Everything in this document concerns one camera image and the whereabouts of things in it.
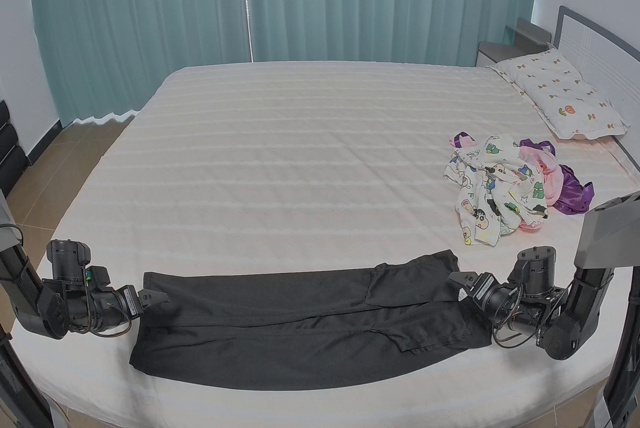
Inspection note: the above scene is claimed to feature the purple garment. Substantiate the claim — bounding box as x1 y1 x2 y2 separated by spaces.
452 131 596 217

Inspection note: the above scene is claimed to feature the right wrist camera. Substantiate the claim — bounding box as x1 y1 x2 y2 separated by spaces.
457 272 497 305

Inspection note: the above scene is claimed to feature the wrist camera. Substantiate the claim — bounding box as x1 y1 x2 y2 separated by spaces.
120 285 142 318
457 272 497 305

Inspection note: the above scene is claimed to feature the grey bedside table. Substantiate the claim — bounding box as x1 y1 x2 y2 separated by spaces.
477 17 553 66

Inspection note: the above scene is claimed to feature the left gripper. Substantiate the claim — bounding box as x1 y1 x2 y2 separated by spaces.
95 288 171 324

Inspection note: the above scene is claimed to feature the black T-shirt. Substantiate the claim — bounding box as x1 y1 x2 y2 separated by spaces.
129 250 490 392

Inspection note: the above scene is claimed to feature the bed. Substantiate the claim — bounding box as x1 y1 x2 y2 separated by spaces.
10 6 640 424

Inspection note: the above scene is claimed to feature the white printed pillow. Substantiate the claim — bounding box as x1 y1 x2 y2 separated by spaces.
487 48 631 140

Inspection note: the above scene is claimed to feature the pink garment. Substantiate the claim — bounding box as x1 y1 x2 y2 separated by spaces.
517 150 564 233

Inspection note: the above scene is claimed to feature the white printed pyjama top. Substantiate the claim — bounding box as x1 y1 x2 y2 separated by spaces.
442 133 550 248

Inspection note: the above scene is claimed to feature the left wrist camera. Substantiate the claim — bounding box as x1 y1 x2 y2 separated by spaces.
120 285 142 318

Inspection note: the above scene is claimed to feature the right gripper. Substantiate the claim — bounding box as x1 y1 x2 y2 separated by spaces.
447 271 522 324

